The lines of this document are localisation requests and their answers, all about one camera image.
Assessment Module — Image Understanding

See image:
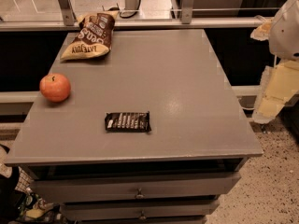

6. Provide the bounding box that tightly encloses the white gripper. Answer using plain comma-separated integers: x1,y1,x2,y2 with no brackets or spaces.
250,0,299,124

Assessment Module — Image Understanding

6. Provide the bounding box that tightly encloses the red orange apple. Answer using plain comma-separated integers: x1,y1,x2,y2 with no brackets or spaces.
39,73,71,103

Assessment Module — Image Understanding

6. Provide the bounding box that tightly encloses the grey drawer cabinet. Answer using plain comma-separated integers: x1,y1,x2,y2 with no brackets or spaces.
7,29,262,224

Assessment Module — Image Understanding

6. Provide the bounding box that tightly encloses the upper grey drawer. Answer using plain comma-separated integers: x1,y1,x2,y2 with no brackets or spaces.
31,172,240,203

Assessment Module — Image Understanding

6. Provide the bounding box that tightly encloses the grey drawer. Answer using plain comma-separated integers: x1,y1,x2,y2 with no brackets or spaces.
61,200,219,221
31,172,240,203

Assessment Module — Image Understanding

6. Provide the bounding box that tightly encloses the dark wrapped candy bar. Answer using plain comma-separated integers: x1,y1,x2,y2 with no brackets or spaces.
105,112,151,133

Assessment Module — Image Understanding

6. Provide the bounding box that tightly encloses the brown yellow chip bag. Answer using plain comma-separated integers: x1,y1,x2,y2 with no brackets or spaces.
61,10,118,61

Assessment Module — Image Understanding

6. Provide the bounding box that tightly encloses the lower grey drawer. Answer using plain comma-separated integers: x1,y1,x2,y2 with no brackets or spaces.
61,200,219,221

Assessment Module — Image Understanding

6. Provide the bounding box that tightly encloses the cluttered bin of items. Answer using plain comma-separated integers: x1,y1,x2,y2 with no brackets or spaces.
0,144,68,224

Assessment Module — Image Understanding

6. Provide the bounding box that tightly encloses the metal railing frame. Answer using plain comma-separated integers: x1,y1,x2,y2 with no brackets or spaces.
0,0,263,32

